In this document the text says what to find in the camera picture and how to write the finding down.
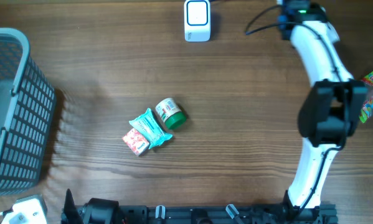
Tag red white small box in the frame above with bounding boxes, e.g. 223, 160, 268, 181
122, 128, 150, 156

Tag teal tissue pack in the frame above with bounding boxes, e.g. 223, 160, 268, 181
129, 108, 173, 149

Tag green lid jar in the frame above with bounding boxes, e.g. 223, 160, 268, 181
155, 98, 187, 129

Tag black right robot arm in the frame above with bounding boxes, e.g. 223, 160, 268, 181
278, 1, 367, 216

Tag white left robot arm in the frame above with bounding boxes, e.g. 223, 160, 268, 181
60, 189, 128, 224

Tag white barcode scanner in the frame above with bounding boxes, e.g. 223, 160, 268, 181
184, 0, 211, 42

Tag grey plastic shopping basket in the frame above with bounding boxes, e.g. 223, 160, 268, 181
0, 28, 57, 196

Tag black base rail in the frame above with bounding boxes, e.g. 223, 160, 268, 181
60, 203, 339, 224

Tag black camera cable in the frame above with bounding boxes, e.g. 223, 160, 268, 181
244, 4, 344, 212

